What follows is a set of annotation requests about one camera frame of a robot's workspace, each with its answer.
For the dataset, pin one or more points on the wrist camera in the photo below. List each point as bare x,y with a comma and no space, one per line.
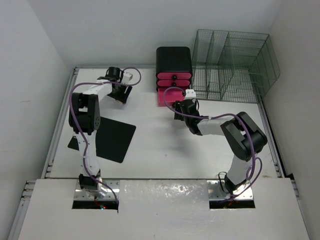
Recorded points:
127,77
190,94

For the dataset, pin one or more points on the black drawer cabinet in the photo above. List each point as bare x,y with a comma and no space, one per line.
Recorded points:
173,59

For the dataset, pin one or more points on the pink bottom drawer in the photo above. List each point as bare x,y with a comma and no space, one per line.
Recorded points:
170,95

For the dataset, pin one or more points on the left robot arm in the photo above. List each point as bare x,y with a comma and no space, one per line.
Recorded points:
84,113

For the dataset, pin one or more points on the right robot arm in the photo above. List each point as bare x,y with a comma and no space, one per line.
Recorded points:
243,135

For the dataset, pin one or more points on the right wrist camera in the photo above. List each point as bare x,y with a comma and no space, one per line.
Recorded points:
190,94

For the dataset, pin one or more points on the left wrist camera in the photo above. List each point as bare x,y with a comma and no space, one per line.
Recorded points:
127,77

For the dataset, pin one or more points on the pink top drawer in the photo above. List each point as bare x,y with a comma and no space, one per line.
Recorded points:
174,75

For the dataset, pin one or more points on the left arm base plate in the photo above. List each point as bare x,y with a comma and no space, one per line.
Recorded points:
104,194

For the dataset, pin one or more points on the black mouse pad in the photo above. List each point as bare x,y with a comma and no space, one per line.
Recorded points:
113,139

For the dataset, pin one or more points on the green wire mesh organizer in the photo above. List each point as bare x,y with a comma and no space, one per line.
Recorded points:
233,66

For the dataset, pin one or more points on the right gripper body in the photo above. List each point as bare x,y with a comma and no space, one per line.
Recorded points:
182,118

